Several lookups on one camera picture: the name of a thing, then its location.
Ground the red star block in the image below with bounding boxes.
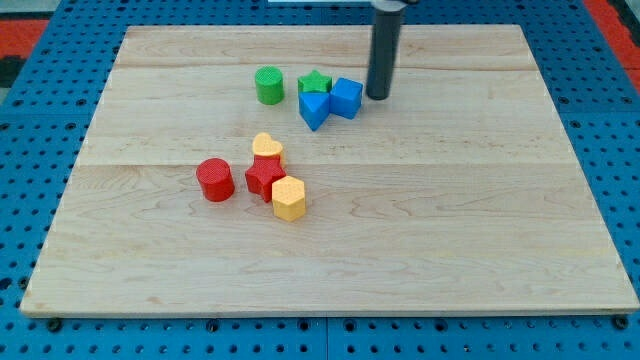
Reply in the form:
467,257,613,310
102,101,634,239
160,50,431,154
245,155,286,203

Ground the green star block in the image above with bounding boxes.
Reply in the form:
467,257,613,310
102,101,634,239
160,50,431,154
297,70,333,93

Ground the yellow hexagon block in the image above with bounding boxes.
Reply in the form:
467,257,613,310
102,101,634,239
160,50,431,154
272,176,306,222

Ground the yellow heart block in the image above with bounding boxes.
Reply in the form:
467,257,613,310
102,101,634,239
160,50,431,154
252,132,286,167

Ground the blue triangle block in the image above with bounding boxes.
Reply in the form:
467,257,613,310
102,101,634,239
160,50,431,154
298,92,330,131

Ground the blue cube block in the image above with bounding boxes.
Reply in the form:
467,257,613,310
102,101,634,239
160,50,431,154
330,78,363,119

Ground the light wooden board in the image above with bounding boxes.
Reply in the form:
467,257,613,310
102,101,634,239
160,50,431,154
21,25,639,318

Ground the red cylinder block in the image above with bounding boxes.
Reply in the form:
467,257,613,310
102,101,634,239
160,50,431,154
196,158,235,202

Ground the green cylinder block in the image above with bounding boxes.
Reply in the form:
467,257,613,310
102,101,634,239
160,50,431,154
254,66,284,105

